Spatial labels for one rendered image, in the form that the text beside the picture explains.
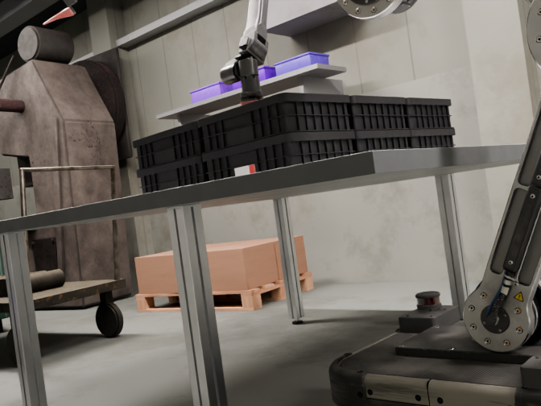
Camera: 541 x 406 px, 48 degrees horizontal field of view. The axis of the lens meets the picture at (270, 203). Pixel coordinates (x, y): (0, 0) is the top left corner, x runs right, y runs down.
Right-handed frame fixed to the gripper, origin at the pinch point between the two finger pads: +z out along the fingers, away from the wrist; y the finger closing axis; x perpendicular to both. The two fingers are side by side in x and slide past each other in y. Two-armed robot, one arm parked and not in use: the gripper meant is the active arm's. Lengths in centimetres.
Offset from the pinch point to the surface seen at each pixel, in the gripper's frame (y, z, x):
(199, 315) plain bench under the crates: 39, 49, -17
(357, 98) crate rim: -2.9, -4.6, 31.9
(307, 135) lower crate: 14.3, 6.7, 14.7
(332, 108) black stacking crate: 4.0, -1.6, 23.3
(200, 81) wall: -337, -88, -53
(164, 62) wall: -365, -115, -87
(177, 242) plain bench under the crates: 37, 31, -21
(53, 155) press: -303, -36, -175
